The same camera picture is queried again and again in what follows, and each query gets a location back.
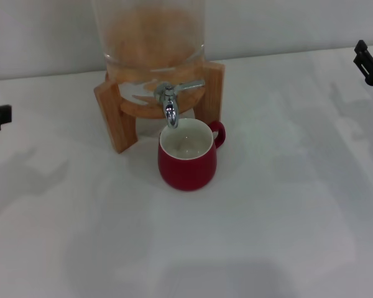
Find red cup with white inside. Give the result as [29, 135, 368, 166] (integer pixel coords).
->
[157, 120, 227, 192]

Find chrome faucet tap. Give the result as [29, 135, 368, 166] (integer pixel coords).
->
[154, 79, 206, 129]

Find wooden dispenser stand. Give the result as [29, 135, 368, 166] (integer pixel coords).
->
[93, 61, 226, 155]

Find clear glass dispenser jar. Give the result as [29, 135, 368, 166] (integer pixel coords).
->
[91, 0, 206, 103]

